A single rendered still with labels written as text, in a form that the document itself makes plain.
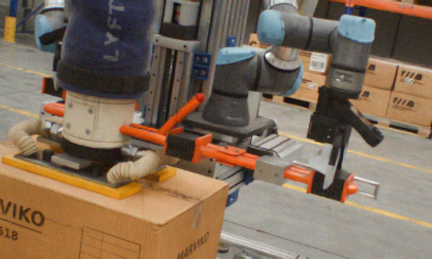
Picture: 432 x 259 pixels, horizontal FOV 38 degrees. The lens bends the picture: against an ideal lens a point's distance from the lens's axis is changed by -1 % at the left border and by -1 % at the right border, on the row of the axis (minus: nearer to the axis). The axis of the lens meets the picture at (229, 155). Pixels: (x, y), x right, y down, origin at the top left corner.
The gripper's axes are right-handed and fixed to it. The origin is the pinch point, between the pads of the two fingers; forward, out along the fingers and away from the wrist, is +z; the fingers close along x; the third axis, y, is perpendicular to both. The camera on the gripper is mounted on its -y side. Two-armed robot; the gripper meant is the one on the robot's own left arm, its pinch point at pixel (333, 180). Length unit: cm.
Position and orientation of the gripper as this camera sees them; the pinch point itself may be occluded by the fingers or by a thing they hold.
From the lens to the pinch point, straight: 140.0
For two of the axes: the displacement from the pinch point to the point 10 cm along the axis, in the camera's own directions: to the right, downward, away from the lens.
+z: -1.7, 9.5, 2.6
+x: -3.6, 1.8, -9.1
